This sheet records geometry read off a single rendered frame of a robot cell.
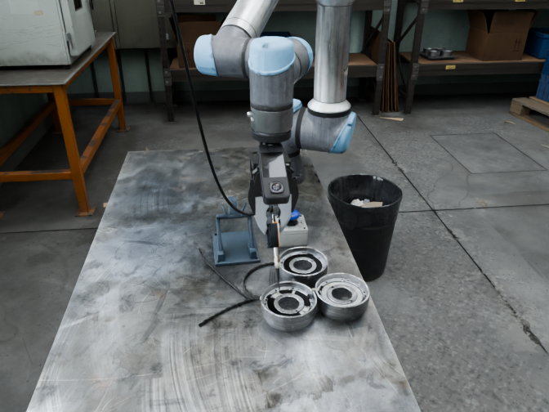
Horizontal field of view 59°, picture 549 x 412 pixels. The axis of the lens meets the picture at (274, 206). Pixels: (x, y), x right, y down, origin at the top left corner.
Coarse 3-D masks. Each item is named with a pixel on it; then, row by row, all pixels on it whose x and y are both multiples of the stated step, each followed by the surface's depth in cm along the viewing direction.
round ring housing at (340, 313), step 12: (324, 276) 97; (336, 276) 98; (348, 276) 98; (336, 288) 96; (348, 288) 96; (360, 288) 96; (324, 300) 91; (336, 300) 92; (348, 300) 92; (324, 312) 92; (336, 312) 90; (348, 312) 90; (360, 312) 91
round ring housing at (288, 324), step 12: (276, 288) 95; (288, 288) 95; (300, 288) 95; (264, 300) 92; (276, 300) 92; (288, 300) 94; (300, 300) 92; (312, 300) 92; (264, 312) 89; (288, 312) 89; (312, 312) 89; (276, 324) 88; (288, 324) 87; (300, 324) 88
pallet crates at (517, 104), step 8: (544, 64) 431; (544, 72) 432; (544, 80) 432; (544, 88) 433; (536, 96) 445; (544, 96) 435; (512, 104) 445; (520, 104) 435; (528, 104) 429; (536, 104) 429; (544, 104) 433; (512, 112) 447; (520, 112) 437; (528, 112) 439; (544, 112) 410; (528, 120) 428; (536, 120) 428; (544, 128) 412
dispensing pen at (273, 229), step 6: (270, 210) 95; (270, 216) 95; (270, 228) 93; (276, 228) 93; (270, 234) 93; (276, 234) 93; (270, 240) 93; (276, 240) 93; (270, 246) 93; (276, 246) 93; (276, 252) 94; (276, 258) 94; (276, 264) 94; (276, 270) 94
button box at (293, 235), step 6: (276, 216) 117; (300, 216) 117; (288, 222) 113; (294, 222) 113; (300, 222) 114; (288, 228) 112; (294, 228) 112; (300, 228) 112; (306, 228) 112; (282, 234) 111; (288, 234) 112; (294, 234) 112; (300, 234) 112; (306, 234) 112; (282, 240) 112; (288, 240) 112; (294, 240) 113; (300, 240) 113; (306, 240) 113; (282, 246) 113; (288, 246) 113; (294, 246) 113
